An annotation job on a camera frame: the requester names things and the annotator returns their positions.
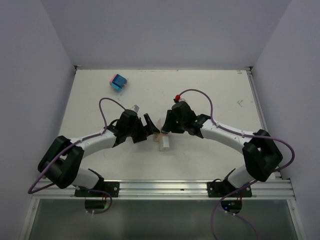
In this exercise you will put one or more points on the blue pink cube socket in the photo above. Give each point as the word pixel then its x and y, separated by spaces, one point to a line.
pixel 118 82

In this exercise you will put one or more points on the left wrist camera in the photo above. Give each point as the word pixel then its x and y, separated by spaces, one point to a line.
pixel 135 108

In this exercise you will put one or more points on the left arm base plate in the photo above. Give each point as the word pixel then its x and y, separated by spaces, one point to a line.
pixel 110 187

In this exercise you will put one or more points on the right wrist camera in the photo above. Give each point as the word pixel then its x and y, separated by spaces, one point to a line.
pixel 178 99

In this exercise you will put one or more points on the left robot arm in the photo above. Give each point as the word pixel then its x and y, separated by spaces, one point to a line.
pixel 61 164

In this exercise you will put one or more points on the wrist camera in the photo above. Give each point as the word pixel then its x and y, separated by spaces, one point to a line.
pixel 178 99
pixel 135 108

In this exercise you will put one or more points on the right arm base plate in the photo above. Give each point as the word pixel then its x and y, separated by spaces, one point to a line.
pixel 219 188

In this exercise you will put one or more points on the beige cube socket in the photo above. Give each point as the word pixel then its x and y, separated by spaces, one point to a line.
pixel 158 136

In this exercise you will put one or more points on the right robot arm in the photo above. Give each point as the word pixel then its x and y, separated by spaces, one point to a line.
pixel 260 153

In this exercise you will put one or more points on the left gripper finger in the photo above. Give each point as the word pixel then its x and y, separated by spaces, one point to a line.
pixel 150 128
pixel 138 133

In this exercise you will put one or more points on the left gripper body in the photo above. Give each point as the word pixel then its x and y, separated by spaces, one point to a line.
pixel 129 129

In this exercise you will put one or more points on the aluminium mounting rail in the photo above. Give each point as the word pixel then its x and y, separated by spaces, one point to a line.
pixel 276 189

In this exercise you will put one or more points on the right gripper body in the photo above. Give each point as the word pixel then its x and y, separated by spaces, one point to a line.
pixel 178 126

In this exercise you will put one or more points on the white charger plug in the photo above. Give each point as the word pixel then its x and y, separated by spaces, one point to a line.
pixel 164 143

